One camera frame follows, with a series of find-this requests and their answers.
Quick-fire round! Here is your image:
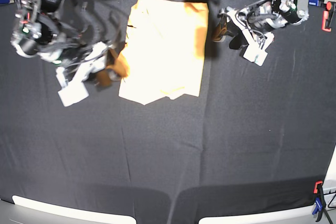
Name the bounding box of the white right monitor edge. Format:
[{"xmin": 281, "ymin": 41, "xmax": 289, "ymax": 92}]
[{"xmin": 198, "ymin": 205, "xmax": 314, "ymax": 223}]

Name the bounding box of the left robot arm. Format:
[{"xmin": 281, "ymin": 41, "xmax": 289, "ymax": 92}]
[{"xmin": 212, "ymin": 0, "xmax": 309, "ymax": 66}]

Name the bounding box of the lower right red clamp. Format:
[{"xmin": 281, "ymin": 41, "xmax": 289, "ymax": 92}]
[{"xmin": 312, "ymin": 180, "xmax": 326, "ymax": 222}]

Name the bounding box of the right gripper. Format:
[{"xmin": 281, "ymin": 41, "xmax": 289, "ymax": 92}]
[{"xmin": 10, "ymin": 22, "xmax": 110, "ymax": 106}]

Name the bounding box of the white monitor edge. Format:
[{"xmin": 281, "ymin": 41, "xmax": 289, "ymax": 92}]
[
  {"xmin": 198, "ymin": 205, "xmax": 314, "ymax": 223},
  {"xmin": 12, "ymin": 195, "xmax": 137, "ymax": 224}
]

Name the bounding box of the white left monitor edge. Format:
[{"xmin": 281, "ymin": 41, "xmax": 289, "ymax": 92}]
[{"xmin": 12, "ymin": 195, "xmax": 137, "ymax": 224}]

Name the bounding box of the black table cloth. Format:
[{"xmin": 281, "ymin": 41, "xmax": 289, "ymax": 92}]
[{"xmin": 1, "ymin": 4, "xmax": 335, "ymax": 223}]

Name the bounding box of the red clamp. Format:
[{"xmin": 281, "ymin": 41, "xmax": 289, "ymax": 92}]
[
  {"xmin": 321, "ymin": 2, "xmax": 335, "ymax": 32},
  {"xmin": 312, "ymin": 180, "xmax": 326, "ymax": 222}
]

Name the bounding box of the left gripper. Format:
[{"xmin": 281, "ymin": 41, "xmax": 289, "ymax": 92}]
[{"xmin": 212, "ymin": 2, "xmax": 289, "ymax": 67}]

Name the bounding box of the right upper red clamp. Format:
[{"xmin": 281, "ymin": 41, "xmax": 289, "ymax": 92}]
[{"xmin": 321, "ymin": 2, "xmax": 335, "ymax": 32}]

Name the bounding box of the yellow t-shirt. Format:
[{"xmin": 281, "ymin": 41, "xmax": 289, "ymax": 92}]
[{"xmin": 112, "ymin": 0, "xmax": 209, "ymax": 105}]

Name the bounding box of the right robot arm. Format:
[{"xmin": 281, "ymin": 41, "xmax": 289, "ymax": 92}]
[{"xmin": 11, "ymin": 0, "xmax": 118, "ymax": 106}]

